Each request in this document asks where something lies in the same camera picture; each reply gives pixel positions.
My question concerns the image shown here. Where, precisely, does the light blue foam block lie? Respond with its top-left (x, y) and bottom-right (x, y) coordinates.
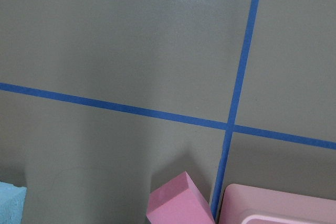
top-left (1, 182), bottom-right (27, 224)

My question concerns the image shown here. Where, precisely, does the blue tape line crosswise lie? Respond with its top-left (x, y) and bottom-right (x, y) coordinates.
top-left (1, 82), bottom-right (335, 150)

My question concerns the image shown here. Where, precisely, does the pink foam block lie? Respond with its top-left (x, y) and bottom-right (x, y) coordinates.
top-left (146, 172), bottom-right (215, 223)

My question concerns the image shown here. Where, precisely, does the pink plastic bin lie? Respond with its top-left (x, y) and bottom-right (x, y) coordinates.
top-left (219, 184), bottom-right (335, 223)

